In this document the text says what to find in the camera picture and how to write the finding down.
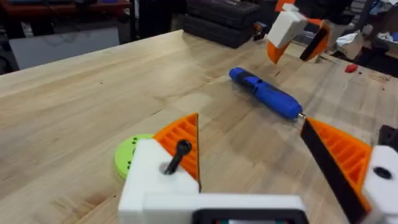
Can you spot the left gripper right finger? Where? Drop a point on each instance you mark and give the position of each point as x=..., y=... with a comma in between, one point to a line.
x=348, y=158

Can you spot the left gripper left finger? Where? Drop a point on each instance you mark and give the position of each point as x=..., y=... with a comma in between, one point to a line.
x=146, y=174

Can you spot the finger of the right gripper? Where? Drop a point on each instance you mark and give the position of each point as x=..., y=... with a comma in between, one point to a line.
x=286, y=26
x=317, y=42

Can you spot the black screw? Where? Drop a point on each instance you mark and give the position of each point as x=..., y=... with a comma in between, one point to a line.
x=178, y=155

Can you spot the blue electric screwdriver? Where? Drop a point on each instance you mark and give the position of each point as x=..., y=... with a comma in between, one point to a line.
x=267, y=93

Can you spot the green disc with holes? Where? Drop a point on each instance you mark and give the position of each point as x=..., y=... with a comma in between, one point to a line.
x=124, y=155

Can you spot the crumpled clear plastic bag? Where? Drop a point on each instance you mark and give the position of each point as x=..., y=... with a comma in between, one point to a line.
x=349, y=43

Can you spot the small red object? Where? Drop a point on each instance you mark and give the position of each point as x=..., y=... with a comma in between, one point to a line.
x=351, y=68

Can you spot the black tool case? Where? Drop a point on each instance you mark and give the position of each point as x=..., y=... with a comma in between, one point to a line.
x=214, y=32
x=224, y=11

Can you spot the white flat panel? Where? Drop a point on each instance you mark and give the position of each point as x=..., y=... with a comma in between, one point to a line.
x=62, y=46

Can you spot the red cabinet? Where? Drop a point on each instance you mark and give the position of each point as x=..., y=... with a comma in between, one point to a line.
x=62, y=6

